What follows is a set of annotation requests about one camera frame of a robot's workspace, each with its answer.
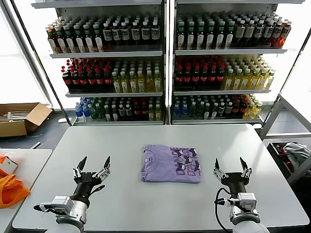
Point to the blue water bottle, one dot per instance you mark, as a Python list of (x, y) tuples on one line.
[(78, 112), (177, 111), (184, 111), (86, 112)]

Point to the dark bottle black white label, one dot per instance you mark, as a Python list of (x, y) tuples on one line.
[(145, 33), (155, 32), (116, 34), (107, 34), (135, 33), (268, 32), (277, 32), (259, 32), (125, 33)]

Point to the red garment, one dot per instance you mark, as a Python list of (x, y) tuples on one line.
[(281, 151)]

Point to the dark storage bin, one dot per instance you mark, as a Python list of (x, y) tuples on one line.
[(279, 157)]

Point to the grey window mullion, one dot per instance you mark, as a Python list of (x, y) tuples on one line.
[(36, 75)]

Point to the dark bottle green neck label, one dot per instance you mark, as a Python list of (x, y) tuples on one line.
[(180, 36), (200, 36), (210, 36), (79, 42), (89, 41), (70, 42), (219, 36), (98, 41), (229, 36), (190, 36)]

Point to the grey metal rack frame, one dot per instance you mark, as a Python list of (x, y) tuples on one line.
[(272, 114)]

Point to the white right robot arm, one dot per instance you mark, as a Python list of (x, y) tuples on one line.
[(245, 225)]

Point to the white packing material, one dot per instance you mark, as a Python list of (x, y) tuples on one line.
[(14, 114)]

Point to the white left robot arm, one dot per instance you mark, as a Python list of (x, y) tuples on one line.
[(77, 208)]

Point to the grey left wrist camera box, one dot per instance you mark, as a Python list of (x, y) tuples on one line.
[(62, 202)]

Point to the purple t-shirt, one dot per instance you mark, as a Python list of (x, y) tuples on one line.
[(160, 167)]

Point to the cola bottle red cap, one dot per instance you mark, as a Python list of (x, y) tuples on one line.
[(179, 77), (83, 81), (242, 109), (108, 81), (99, 81), (220, 77), (74, 81), (236, 109), (136, 112), (66, 81), (187, 77), (144, 112), (195, 77), (91, 81), (204, 77), (212, 77)]

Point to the orange cloth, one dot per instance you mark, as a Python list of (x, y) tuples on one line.
[(11, 194)]

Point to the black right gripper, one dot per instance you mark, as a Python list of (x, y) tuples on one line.
[(235, 182)]

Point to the small white carton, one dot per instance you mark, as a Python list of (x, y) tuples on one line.
[(9, 166)]

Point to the dark bottle beige label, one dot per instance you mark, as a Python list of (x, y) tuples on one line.
[(249, 32), (240, 32)]

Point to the short grey strip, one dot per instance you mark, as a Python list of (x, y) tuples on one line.
[(36, 144)]

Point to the dark metal pole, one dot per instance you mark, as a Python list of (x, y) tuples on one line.
[(294, 63), (40, 60)]

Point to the dark drink bottle white cap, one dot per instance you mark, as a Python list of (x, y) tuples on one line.
[(129, 112), (107, 114), (214, 112), (207, 112), (221, 110), (228, 110), (122, 112), (114, 114)]

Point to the green yellow drink bottle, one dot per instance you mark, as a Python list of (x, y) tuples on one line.
[(151, 113), (158, 113)]

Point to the dark bottle tall white label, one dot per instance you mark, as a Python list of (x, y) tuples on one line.
[(60, 42)]

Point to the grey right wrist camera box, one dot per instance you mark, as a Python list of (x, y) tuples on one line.
[(246, 200)]

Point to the open cardboard box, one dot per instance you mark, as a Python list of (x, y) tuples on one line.
[(14, 127)]

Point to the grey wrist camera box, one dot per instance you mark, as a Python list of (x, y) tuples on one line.
[(62, 202), (246, 200)]

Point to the yellow drink bottle white label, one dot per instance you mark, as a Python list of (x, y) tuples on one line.
[(253, 82), (141, 85), (269, 81), (124, 85), (228, 82), (245, 82), (249, 112), (116, 85), (236, 82), (149, 85), (157, 84), (132, 85), (262, 82), (257, 111)]

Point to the small white flat object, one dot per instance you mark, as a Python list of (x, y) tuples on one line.
[(62, 120)]

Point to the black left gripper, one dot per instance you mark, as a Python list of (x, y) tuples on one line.
[(86, 184)]

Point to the grey metal drinks shelf unit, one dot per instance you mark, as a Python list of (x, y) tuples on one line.
[(107, 54), (230, 51)]

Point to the grey white garment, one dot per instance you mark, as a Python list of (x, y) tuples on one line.
[(296, 153)]

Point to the green tea bottle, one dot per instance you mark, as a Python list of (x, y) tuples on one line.
[(192, 111), (93, 113), (200, 111)]

